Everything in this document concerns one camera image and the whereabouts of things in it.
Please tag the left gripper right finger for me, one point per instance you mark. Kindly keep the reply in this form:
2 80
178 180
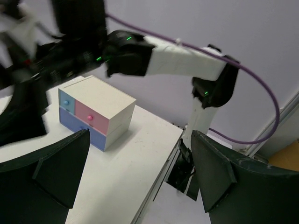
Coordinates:
236 189

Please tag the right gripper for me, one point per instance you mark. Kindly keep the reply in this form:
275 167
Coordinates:
56 63

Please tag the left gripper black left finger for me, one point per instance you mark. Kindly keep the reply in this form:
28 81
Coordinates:
41 187

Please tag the pink drawer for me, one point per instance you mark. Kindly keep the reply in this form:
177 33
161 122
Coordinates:
91 117

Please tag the dark blue drawer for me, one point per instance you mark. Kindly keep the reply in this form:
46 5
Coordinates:
75 125

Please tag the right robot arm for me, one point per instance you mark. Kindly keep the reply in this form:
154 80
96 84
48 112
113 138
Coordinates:
136 53

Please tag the white drawer cabinet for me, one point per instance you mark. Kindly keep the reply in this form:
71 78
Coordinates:
106 100

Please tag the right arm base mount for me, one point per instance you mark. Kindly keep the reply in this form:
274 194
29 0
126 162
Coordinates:
182 175

